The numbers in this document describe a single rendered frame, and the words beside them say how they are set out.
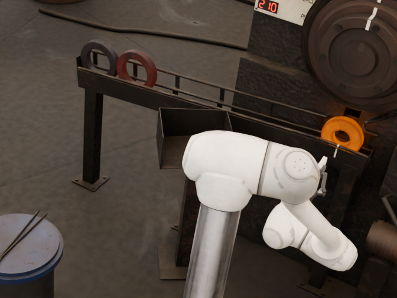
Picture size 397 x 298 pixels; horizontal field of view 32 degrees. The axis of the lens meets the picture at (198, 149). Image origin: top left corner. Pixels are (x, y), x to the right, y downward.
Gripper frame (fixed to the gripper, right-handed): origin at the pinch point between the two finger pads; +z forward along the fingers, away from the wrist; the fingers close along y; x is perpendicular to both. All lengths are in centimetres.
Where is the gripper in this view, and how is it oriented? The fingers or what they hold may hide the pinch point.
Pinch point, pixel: (321, 165)
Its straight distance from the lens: 244.7
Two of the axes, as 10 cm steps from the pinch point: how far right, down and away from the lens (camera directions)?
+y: 8.7, 3.6, -3.2
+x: 0.8, -7.6, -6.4
